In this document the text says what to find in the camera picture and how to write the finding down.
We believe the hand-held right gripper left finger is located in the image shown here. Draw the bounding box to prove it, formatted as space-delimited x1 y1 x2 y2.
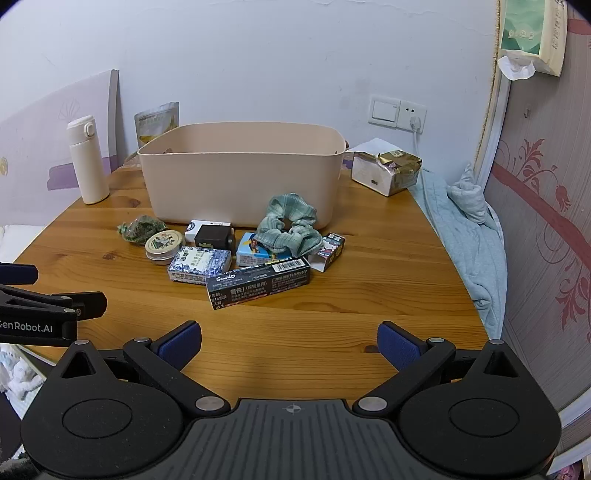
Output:
55 322 230 418

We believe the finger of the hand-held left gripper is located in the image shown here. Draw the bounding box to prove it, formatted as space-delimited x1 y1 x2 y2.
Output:
0 262 39 285
0 285 108 320

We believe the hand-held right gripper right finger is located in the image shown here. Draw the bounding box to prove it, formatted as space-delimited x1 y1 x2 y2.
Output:
353 322 532 418

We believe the blue and white patterned box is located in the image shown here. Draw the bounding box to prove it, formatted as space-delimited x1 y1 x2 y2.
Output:
167 246 232 285

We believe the green leafy packet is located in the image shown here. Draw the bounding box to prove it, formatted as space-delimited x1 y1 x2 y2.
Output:
116 215 168 244

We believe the round metal tin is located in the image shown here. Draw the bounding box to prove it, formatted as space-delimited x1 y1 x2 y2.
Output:
145 229 185 266

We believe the long black carton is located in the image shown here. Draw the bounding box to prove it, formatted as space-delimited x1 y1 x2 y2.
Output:
205 257 311 311

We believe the white box with blue emblem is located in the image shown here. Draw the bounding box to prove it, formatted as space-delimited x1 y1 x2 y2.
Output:
185 219 234 245

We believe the small black box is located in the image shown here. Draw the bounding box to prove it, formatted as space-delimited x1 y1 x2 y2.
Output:
194 224 237 250

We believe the blue cartoon box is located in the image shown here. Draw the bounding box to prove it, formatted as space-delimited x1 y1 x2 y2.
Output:
236 232 278 268

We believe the small white cartoon carton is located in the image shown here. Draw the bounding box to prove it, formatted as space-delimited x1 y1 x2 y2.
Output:
308 232 347 273

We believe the green checked scrunchie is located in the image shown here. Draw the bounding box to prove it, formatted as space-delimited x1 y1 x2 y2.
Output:
255 192 324 257

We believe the beige plastic storage basket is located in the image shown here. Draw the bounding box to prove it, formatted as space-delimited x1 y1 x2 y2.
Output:
137 122 348 230

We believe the white bedding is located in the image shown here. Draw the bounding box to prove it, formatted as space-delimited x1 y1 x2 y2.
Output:
0 224 47 264

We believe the white thermos bottle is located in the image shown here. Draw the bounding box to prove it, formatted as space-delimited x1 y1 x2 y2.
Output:
67 116 110 205

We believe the pale blue blanket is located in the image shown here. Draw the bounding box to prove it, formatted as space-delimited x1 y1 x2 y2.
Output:
409 162 509 340

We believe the gold wrapped box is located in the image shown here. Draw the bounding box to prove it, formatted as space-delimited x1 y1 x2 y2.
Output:
351 150 423 198

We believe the banana snack pouch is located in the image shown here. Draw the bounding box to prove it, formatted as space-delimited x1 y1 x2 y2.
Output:
134 102 180 149

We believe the white paper sheet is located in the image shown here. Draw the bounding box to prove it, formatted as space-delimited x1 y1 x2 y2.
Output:
346 137 400 155

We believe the floral patterned panel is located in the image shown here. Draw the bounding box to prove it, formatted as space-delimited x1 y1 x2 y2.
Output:
473 0 591 480

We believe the green and yellow tissue pack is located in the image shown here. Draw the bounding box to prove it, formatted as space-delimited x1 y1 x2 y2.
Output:
498 0 570 82

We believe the white plug with cable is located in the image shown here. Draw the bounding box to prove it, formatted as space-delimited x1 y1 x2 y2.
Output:
408 115 424 155

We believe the white wall socket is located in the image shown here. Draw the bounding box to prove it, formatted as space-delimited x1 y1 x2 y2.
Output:
398 99 428 134

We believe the white wall light switch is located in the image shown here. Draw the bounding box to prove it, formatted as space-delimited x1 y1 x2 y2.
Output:
368 95 400 126

